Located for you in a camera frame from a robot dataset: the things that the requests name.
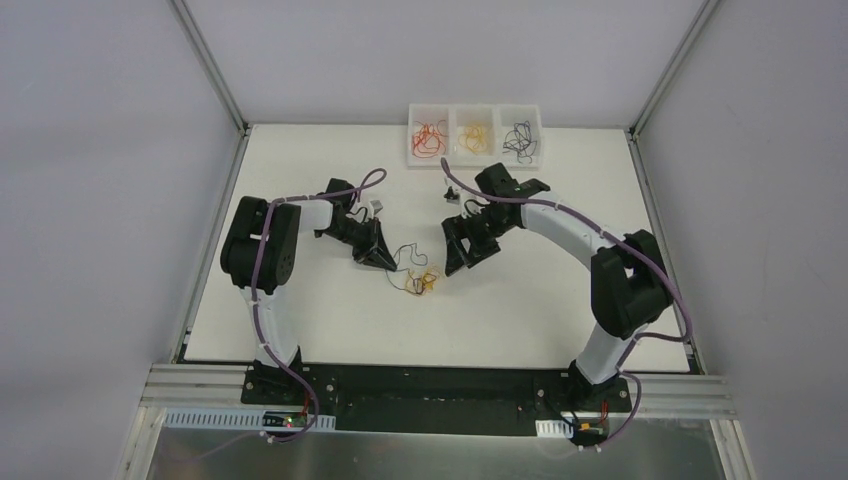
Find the coloured wire bundle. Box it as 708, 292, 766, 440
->
386, 242, 444, 298

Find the yellow wire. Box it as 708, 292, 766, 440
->
459, 123, 494, 156

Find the grey black wire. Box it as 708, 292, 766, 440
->
502, 120, 539, 166

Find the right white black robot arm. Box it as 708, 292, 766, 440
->
441, 163, 674, 410

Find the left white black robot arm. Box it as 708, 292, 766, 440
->
220, 168, 397, 405

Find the white three-compartment tray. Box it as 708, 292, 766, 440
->
406, 104, 545, 170

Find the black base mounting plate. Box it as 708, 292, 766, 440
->
241, 362, 632, 437

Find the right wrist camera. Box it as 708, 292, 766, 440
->
443, 187, 460, 204

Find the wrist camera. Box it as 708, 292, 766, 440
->
368, 199, 383, 216
443, 187, 460, 204

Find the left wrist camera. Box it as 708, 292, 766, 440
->
368, 199, 383, 216

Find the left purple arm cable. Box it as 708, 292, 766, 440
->
248, 167, 388, 444

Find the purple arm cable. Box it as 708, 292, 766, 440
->
439, 156, 694, 452
248, 167, 388, 444

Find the right white slotted cable duct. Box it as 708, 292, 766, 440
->
535, 419, 574, 439

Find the white slotted cable duct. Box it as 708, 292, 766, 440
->
163, 408, 313, 433
535, 419, 574, 439

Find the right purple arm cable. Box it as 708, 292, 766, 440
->
439, 156, 694, 452

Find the aluminium frame rail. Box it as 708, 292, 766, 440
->
140, 364, 738, 420

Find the left white slotted cable duct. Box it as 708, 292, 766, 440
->
163, 408, 313, 433

